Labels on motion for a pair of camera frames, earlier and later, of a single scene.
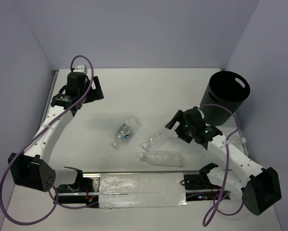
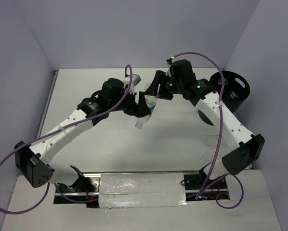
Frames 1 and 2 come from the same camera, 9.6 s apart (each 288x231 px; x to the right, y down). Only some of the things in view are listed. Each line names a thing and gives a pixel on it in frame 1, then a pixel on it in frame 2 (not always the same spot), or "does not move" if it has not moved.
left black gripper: x=97 y=94 to x=139 y=110
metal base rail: x=200 y=185 does not move
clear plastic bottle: x=159 y=137 to x=219 y=81
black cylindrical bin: x=227 y=89 does not move
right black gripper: x=180 y=117 to x=152 y=90
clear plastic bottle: x=168 y=159 to x=232 y=95
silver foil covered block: x=138 y=190 does not move
